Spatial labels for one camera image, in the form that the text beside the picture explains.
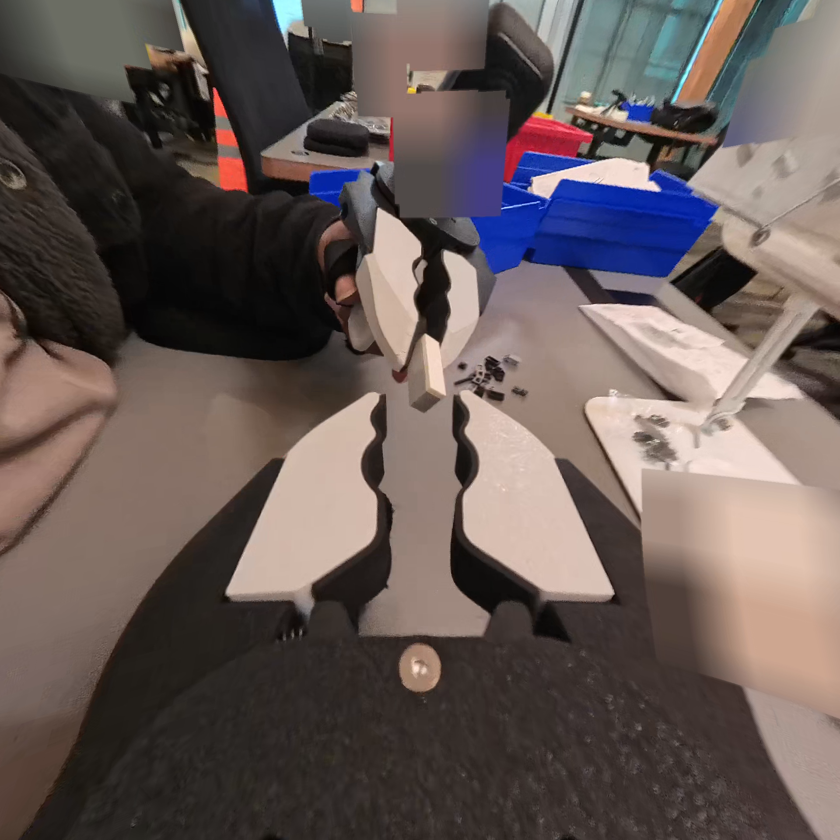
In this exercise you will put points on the black office chair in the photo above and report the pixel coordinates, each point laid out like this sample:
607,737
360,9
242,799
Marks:
525,59

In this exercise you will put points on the grey instruction booklet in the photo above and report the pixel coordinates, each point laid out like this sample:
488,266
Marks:
774,177

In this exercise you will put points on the white printed paper bag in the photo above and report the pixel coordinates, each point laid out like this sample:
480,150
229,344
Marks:
682,348

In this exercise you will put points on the stacked black armrest pads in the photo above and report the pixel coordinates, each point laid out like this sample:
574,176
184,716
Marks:
334,138

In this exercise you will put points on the person's clothed torso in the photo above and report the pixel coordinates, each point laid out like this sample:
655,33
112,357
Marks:
46,407

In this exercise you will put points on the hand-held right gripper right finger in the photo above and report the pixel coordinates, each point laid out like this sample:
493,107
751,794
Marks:
531,525

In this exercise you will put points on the small brick pieces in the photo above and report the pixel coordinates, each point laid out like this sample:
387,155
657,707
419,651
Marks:
489,377

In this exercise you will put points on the white printed paper sheet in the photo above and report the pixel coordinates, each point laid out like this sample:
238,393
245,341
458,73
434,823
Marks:
590,174

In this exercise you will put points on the clear bag of black gears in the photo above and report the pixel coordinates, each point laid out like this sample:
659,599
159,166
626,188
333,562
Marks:
649,433

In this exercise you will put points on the white long tile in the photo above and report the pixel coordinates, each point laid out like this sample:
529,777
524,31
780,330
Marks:
428,374

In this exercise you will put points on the person's left hand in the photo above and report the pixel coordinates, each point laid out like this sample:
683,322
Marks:
338,308

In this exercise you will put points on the red plastic bin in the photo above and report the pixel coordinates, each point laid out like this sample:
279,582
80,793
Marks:
544,141

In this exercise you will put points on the orange traffic cone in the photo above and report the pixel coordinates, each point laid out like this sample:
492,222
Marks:
229,151

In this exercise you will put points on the dark high office chair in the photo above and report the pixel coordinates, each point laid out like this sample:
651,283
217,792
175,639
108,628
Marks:
249,65

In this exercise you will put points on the person's left forearm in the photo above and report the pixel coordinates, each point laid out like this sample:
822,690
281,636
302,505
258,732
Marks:
229,262

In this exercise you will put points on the long wooden work table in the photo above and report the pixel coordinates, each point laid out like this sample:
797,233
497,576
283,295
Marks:
630,128

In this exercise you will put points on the wooden pillar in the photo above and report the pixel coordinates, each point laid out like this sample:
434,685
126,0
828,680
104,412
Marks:
715,52

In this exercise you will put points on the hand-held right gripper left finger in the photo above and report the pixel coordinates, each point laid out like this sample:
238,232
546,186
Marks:
308,525

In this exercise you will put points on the brown edged grey table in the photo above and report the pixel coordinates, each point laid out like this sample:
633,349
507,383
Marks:
289,164

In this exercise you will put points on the white book stand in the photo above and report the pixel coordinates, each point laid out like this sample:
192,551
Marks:
754,453

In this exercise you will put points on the grey desk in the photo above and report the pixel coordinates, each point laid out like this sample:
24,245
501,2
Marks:
197,426

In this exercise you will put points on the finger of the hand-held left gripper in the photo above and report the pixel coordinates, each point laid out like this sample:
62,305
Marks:
387,282
463,302

